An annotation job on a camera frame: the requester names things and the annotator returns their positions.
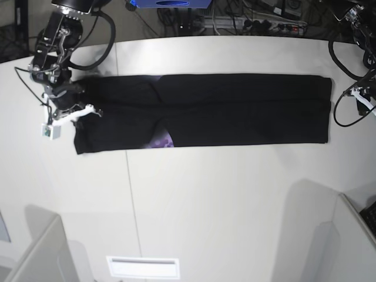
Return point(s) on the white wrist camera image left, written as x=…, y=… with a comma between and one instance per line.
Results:
x=51, y=127

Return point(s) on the white table slot plate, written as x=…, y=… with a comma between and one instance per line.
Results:
x=144, y=268

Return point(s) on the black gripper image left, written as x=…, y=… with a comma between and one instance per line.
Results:
x=66, y=98

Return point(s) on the white partition panel right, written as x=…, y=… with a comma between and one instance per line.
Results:
x=356, y=255

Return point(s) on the white power strip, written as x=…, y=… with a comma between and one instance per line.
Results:
x=242, y=25

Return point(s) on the white partition panel left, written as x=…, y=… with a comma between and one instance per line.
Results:
x=48, y=257

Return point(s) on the blue box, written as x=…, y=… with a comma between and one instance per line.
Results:
x=172, y=3

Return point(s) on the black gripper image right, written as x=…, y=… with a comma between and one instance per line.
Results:
x=372, y=92

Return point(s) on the black cabinet edge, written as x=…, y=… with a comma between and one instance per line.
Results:
x=21, y=26

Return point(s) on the black T-shirt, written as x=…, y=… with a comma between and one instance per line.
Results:
x=238, y=109

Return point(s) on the black keyboard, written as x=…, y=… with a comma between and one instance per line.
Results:
x=369, y=216

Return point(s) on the white partition panel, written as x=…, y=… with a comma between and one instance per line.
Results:
x=48, y=257
x=356, y=255

